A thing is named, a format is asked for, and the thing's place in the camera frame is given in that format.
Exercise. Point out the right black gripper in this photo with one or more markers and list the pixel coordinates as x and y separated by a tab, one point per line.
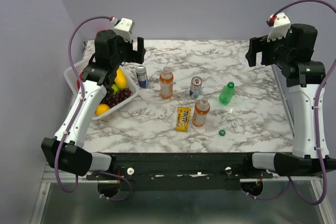
260	44

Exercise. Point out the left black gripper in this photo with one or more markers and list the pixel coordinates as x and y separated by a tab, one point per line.
137	56

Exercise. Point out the orange bottle front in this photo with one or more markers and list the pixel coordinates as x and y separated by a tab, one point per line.
201	110

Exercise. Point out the orange bottle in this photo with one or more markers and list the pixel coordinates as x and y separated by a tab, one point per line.
166	83
201	110

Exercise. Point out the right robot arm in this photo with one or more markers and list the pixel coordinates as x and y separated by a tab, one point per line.
292	54

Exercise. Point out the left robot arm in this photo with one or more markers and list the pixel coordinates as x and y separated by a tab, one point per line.
64	151

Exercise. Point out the orange bottle rear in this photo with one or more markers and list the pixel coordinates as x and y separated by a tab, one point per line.
166	83

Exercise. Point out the green plastic bottle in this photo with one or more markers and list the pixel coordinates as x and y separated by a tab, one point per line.
227	93

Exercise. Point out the green bottle cap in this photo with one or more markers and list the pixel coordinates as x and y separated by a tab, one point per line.
222	132

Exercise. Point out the blue silver can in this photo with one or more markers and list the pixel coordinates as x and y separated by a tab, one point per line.
141	74
195	88

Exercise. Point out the yellow mango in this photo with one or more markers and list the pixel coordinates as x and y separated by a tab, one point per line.
120	80

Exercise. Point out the green apple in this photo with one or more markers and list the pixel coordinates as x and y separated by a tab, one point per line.
114	89

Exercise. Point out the purple grape bunch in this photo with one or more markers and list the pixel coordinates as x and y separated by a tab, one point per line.
113	100

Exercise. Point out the yellow lemon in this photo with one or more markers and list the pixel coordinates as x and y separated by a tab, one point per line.
101	109

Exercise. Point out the red dragon fruit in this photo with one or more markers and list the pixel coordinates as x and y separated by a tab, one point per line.
78	82

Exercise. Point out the white plastic fruit basket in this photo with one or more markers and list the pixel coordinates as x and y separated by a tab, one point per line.
72	82

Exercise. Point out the yellow candy bag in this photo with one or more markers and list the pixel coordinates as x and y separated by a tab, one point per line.
183	116

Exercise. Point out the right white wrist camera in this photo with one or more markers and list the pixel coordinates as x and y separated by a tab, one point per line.
279	24

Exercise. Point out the black base frame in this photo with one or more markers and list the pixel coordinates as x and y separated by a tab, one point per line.
185	171

